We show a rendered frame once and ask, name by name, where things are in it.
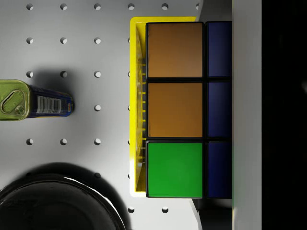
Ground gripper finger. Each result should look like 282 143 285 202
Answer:
197 0 233 22
191 197 233 230

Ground puzzle cube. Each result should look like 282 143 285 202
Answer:
145 21 233 199

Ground yellow basket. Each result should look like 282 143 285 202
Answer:
130 16 197 198

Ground black plate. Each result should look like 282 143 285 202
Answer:
0 176 128 230

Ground flat-sided can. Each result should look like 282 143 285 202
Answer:
0 79 74 122

